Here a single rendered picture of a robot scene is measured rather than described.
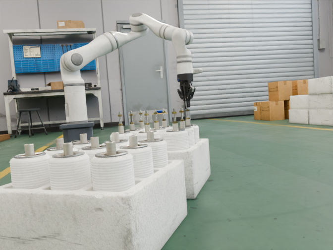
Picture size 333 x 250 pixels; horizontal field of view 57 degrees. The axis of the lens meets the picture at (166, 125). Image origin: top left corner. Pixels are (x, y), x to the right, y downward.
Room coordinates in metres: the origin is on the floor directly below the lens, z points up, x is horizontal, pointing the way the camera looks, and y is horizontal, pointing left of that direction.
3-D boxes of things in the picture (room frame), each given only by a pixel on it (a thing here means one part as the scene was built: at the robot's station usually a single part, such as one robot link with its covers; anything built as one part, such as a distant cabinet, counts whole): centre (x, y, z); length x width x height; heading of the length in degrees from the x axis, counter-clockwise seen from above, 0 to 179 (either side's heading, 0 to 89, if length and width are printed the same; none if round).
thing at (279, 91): (4.97, -1.85, 0.45); 0.30 x 0.24 x 0.30; 13
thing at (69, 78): (1.44, 0.41, 0.54); 0.09 x 0.09 x 0.17; 37
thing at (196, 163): (1.37, 0.04, 0.09); 0.39 x 0.39 x 0.18; 73
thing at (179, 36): (1.44, -0.10, 0.62); 0.09 x 0.07 x 0.15; 137
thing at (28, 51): (5.92, 2.43, 1.54); 0.32 x 0.02 x 0.25; 101
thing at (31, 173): (0.79, 0.35, 0.16); 0.10 x 0.10 x 0.18
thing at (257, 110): (5.26, -1.69, 0.15); 0.30 x 0.24 x 0.30; 100
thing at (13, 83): (5.27, 2.52, 0.87); 0.41 x 0.17 x 0.25; 11
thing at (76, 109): (1.44, 0.41, 0.39); 0.09 x 0.09 x 0.17; 11
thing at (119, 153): (0.71, 0.13, 0.25); 0.08 x 0.08 x 0.01
